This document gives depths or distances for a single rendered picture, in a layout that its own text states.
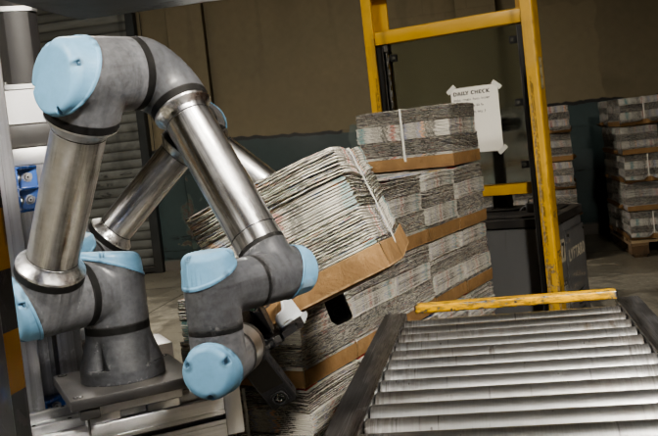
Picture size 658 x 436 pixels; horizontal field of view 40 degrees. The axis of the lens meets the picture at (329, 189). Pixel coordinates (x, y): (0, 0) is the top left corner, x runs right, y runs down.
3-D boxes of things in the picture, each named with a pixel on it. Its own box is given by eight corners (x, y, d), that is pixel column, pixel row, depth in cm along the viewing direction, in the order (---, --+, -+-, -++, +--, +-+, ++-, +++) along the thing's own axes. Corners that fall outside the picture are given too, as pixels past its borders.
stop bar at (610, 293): (415, 311, 201) (414, 302, 201) (616, 296, 193) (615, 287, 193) (414, 314, 198) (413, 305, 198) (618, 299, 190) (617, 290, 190)
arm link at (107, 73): (94, 340, 157) (164, 54, 135) (15, 362, 146) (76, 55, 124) (60, 302, 164) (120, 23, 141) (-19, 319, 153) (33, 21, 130)
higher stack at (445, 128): (388, 451, 342) (352, 114, 335) (419, 425, 368) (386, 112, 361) (485, 459, 323) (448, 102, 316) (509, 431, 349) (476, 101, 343)
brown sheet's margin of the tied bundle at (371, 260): (263, 327, 166) (254, 306, 166) (401, 258, 161) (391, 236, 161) (239, 341, 150) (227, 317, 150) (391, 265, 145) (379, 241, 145)
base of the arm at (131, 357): (88, 392, 153) (80, 335, 153) (74, 375, 167) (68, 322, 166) (173, 374, 159) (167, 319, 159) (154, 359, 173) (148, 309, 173)
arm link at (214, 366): (231, 338, 116) (239, 403, 116) (254, 320, 126) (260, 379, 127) (173, 343, 117) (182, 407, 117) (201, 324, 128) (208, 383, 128)
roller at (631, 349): (386, 373, 163) (381, 355, 161) (654, 356, 155) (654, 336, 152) (385, 395, 159) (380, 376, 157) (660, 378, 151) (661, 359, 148)
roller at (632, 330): (393, 360, 176) (390, 338, 174) (641, 343, 168) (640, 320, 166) (391, 374, 171) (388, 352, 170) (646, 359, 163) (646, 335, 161)
